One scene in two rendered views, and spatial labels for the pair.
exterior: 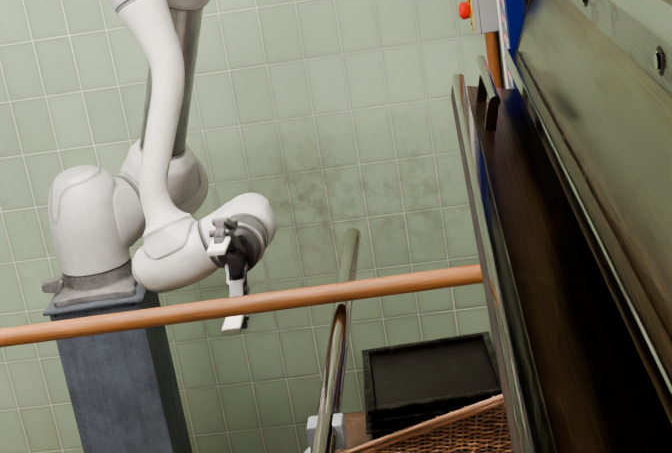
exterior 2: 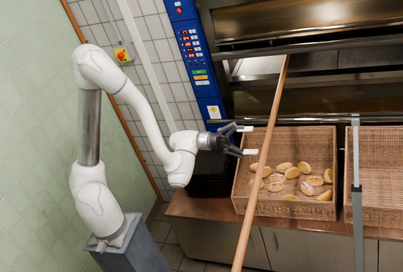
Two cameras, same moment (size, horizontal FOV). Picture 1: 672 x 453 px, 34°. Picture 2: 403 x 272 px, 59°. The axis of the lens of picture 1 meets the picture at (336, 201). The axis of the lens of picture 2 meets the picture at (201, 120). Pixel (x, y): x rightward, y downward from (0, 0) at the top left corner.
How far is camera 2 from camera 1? 2.00 m
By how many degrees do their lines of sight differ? 61
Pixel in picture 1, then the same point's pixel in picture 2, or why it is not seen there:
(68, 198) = (102, 199)
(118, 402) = (150, 260)
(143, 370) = (150, 240)
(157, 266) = (188, 173)
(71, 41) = not seen: outside the picture
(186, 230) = (185, 154)
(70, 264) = (114, 226)
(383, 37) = (69, 89)
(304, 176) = (71, 159)
